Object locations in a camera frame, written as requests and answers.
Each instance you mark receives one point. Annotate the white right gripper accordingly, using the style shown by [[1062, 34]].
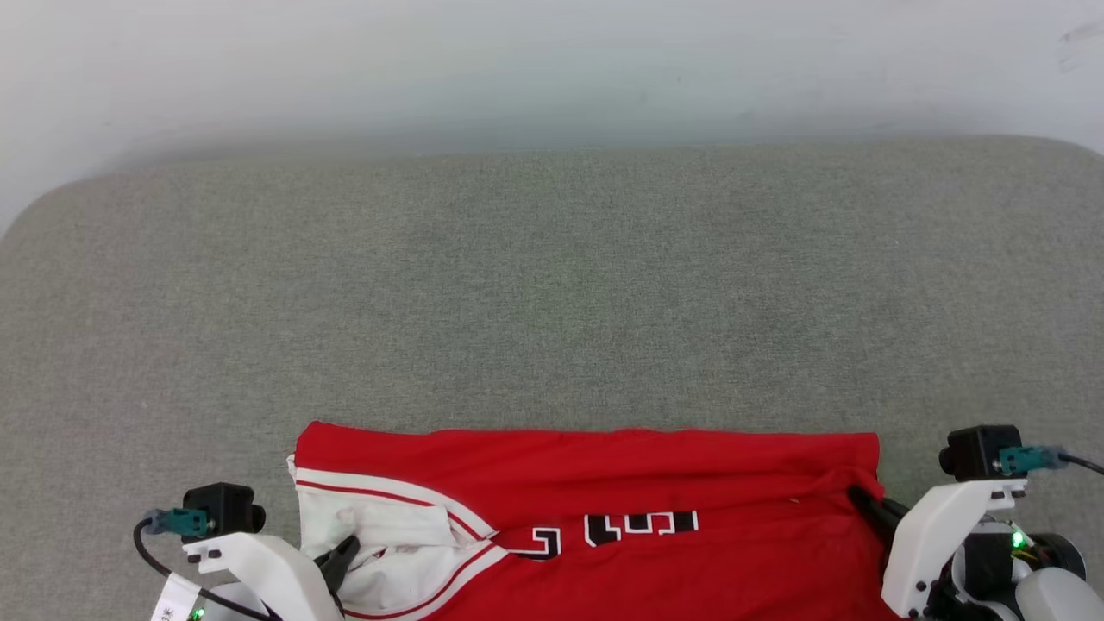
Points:
[[927, 543]]

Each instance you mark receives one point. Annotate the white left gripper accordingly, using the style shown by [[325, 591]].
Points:
[[276, 569]]

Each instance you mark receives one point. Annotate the red and white jersey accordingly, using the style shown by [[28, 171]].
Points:
[[690, 474]]

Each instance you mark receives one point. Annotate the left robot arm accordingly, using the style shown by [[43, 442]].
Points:
[[226, 601]]

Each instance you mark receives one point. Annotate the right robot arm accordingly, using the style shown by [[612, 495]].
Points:
[[1056, 595]]

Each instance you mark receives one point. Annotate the grey fabric sofa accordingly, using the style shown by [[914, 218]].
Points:
[[552, 302]]

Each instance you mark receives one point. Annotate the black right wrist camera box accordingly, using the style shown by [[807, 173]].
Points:
[[979, 453]]

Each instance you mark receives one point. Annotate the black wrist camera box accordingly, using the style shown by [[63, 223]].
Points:
[[979, 453], [226, 509]]

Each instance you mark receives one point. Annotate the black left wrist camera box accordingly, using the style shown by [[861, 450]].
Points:
[[226, 509]]

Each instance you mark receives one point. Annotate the teal right camera connector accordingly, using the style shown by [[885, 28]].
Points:
[[1031, 459]]

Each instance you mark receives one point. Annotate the teal camera connector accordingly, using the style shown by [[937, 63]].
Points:
[[1031, 459], [183, 522]]

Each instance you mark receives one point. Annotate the teal left camera connector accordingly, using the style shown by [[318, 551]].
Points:
[[183, 522]]

